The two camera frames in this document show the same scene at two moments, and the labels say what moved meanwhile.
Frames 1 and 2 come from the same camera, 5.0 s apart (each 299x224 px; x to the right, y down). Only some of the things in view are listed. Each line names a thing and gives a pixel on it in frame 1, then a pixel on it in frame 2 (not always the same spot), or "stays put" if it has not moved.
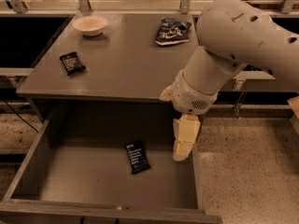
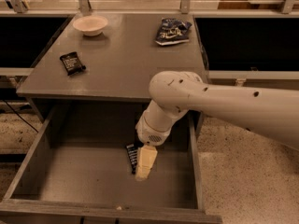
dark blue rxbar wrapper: [137, 156] stays put
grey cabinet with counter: [104, 76] stays put
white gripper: [191, 97] -> [149, 134]
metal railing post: [85, 6] stays put
